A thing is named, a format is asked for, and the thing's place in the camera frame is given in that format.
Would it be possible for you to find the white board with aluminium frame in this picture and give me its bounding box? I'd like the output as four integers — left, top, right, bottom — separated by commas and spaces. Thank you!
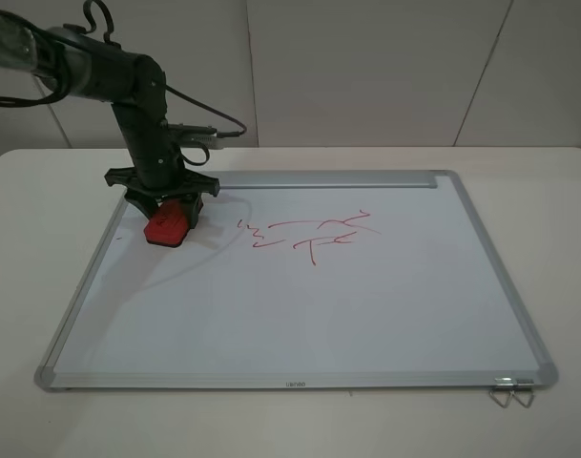
34, 170, 558, 390

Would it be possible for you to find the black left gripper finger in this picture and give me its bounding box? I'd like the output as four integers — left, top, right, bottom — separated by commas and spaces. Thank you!
124, 189, 158, 220

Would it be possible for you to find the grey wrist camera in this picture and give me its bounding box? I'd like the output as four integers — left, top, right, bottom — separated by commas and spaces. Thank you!
167, 124, 223, 150

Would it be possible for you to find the metal binder clip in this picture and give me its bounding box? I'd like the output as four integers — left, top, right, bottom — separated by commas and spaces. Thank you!
488, 377, 515, 408
509, 378, 535, 408

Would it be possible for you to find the black camera cable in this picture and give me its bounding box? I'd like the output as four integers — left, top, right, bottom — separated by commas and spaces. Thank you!
0, 0, 248, 167

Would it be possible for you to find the red whiteboard eraser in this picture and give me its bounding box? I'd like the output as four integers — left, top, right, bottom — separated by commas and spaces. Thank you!
143, 199, 189, 248

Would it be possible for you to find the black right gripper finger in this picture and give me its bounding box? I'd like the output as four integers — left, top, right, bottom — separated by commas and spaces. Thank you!
185, 193, 203, 228

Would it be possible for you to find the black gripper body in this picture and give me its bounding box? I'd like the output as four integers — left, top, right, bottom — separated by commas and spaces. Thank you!
103, 102, 221, 206

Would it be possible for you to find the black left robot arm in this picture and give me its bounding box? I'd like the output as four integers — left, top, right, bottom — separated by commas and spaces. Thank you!
0, 10, 219, 227

